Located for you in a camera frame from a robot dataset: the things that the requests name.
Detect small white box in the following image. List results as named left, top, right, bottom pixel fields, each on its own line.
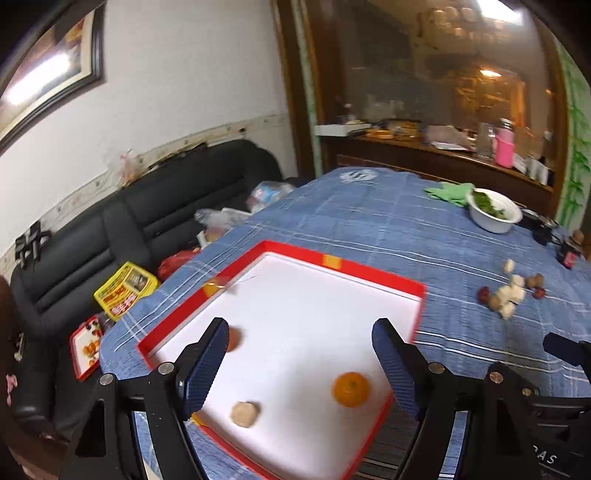
left=526, top=157, right=551, bottom=182

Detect framed wall picture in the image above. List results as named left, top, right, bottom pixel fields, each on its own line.
left=0, top=0, right=106, bottom=155

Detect wooden glass cabinet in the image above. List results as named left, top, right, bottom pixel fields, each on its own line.
left=274, top=0, right=570, bottom=223

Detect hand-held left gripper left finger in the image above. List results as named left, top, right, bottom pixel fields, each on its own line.
left=60, top=318, right=230, bottom=480

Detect red plastic bag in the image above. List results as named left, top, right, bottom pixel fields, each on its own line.
left=157, top=248, right=202, bottom=282

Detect clear plastic bag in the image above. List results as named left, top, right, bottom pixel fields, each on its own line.
left=194, top=207, right=260, bottom=241

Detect white bowl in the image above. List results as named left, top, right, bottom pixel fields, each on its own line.
left=466, top=188, right=524, bottom=234

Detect red white shallow box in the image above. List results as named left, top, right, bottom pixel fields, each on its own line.
left=137, top=240, right=428, bottom=480

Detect black power adapter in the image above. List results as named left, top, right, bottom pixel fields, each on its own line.
left=521, top=209, right=555, bottom=228

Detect pink sleeved bottle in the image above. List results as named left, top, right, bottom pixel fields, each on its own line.
left=494, top=119, right=516, bottom=168

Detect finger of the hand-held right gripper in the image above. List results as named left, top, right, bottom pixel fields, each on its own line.
left=544, top=332, right=591, bottom=370

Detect black bracket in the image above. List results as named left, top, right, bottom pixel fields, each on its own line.
left=14, top=220, right=52, bottom=269

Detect blue white plastic bag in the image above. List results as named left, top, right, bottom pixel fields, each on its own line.
left=246, top=180, right=296, bottom=214

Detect green cloth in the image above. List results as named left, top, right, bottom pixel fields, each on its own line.
left=424, top=181, right=476, bottom=209

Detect green leafy vegetables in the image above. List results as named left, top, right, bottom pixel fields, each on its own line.
left=473, top=191, right=509, bottom=217

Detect glass mug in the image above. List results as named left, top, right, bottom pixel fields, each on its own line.
left=475, top=122, right=497, bottom=160

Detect orange tangerine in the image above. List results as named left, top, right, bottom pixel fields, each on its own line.
left=332, top=371, right=371, bottom=408

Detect black leather sofa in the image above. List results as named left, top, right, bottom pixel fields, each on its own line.
left=8, top=138, right=298, bottom=462

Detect crumpled plastic bag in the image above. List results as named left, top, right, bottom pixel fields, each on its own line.
left=422, top=125, right=475, bottom=151

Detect bamboo wall sticker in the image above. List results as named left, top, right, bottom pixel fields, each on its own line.
left=554, top=44, right=591, bottom=232

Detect black red can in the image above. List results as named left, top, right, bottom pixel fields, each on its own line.
left=558, top=230, right=585, bottom=270

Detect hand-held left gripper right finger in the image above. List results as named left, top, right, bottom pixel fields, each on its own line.
left=373, top=318, right=537, bottom=480

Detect blue plaid tablecloth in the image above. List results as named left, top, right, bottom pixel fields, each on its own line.
left=99, top=167, right=591, bottom=480

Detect red fruit-print box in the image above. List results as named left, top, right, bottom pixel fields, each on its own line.
left=69, top=315, right=105, bottom=382

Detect yellow snack packet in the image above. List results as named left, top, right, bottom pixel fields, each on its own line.
left=93, top=261, right=160, bottom=322

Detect long white flat box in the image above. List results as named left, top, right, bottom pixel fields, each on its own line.
left=313, top=123, right=371, bottom=137

